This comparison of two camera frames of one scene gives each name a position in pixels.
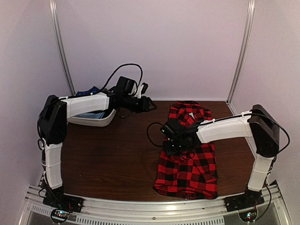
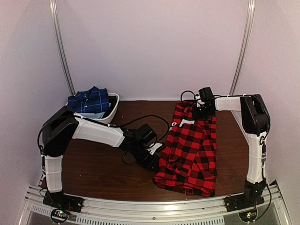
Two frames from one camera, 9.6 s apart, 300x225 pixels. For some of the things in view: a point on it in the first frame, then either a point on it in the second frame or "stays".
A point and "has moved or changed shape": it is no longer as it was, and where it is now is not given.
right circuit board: x=248 y=216 stays
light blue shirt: x=92 y=115 stays
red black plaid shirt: x=185 y=176 has moved or changed shape
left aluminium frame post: x=53 y=5 stays
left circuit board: x=60 y=215 stays
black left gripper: x=144 y=106 to x=154 y=161
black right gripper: x=169 y=151 to x=196 y=115
